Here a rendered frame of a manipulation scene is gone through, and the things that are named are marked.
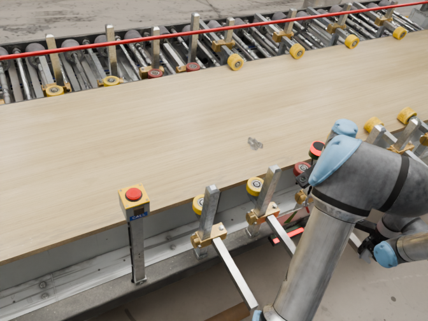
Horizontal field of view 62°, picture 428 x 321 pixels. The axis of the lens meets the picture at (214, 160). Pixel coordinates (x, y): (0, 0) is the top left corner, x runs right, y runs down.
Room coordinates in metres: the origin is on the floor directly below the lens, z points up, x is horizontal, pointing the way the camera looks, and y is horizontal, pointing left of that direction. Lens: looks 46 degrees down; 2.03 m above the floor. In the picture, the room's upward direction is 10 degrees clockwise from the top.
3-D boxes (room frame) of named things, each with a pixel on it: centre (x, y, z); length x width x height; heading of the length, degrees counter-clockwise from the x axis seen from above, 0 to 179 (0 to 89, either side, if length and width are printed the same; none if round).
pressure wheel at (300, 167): (1.13, -0.40, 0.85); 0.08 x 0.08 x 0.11
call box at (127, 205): (0.59, 0.20, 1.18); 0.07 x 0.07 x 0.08; 35
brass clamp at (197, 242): (0.75, -0.03, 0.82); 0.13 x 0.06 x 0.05; 125
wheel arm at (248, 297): (0.68, -0.10, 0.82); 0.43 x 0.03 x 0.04; 35
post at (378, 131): (1.16, -0.63, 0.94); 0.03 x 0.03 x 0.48; 35
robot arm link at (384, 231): (0.78, -0.64, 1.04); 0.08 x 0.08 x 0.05
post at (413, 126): (1.30, -0.84, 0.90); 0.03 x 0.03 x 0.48; 35
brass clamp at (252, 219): (0.89, -0.24, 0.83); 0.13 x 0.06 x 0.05; 125
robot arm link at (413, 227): (0.68, -0.68, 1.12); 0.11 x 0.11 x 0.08; 32
